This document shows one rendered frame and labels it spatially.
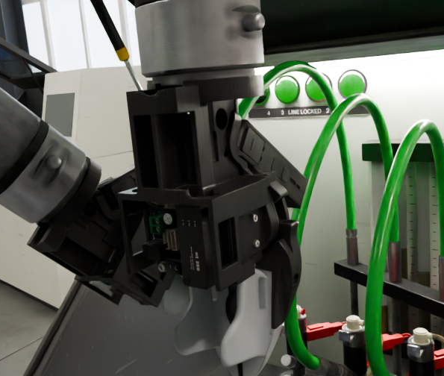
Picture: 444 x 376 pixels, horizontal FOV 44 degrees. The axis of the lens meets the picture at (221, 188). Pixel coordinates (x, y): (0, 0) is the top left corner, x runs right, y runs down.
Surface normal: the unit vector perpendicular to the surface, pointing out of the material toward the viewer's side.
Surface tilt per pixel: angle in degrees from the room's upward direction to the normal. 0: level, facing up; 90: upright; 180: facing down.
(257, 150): 94
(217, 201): 90
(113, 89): 90
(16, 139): 80
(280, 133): 90
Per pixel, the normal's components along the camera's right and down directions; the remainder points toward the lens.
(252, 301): 0.82, 0.09
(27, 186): 0.26, 0.41
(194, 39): -0.07, 0.21
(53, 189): 0.44, 0.24
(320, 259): -0.57, 0.21
